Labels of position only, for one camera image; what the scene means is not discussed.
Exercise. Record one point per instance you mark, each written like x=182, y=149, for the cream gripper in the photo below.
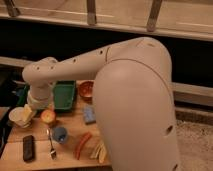
x=27, y=113

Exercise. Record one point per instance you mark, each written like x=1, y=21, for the black eraser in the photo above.
x=28, y=148

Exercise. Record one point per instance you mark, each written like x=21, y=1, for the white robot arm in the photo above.
x=132, y=99

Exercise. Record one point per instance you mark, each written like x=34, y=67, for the green plastic tray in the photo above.
x=59, y=96

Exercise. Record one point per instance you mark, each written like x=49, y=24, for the white paper cup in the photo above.
x=15, y=116

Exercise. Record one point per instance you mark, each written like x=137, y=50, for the red yellow apple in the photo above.
x=48, y=116

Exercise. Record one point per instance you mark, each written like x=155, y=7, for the blue cup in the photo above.
x=60, y=134

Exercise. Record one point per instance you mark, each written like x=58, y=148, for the silver fork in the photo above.
x=52, y=150

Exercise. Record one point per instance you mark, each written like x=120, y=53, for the blue sponge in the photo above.
x=88, y=115

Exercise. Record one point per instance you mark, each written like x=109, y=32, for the orange bowl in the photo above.
x=85, y=90

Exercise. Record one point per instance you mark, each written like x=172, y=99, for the orange carrot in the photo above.
x=81, y=144

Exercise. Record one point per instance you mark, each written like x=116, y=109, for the yellow banana peel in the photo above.
x=99, y=152

